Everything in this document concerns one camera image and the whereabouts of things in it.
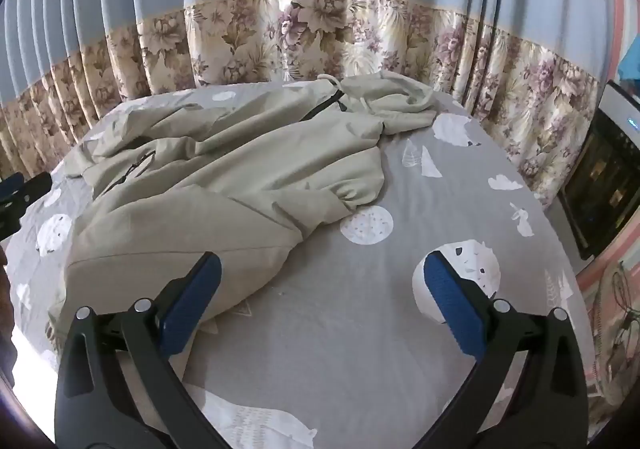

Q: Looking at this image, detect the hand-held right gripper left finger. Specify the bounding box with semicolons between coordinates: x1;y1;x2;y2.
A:
54;251;236;449

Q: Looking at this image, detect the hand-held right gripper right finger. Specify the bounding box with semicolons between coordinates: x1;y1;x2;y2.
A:
407;250;590;449

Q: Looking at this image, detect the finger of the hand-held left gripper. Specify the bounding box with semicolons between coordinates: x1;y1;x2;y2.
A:
0;173;25;202
0;172;53;232

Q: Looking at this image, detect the beige hooded jacket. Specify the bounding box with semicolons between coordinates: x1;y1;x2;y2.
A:
47;70;441;345

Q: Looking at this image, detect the grey printed bed sheet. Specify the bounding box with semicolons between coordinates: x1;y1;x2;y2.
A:
0;79;598;449

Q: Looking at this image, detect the black glass-front appliance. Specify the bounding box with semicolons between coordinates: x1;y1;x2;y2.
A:
556;80;640;262

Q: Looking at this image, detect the blue cloth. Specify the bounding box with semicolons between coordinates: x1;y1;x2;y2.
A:
617;41;640;86

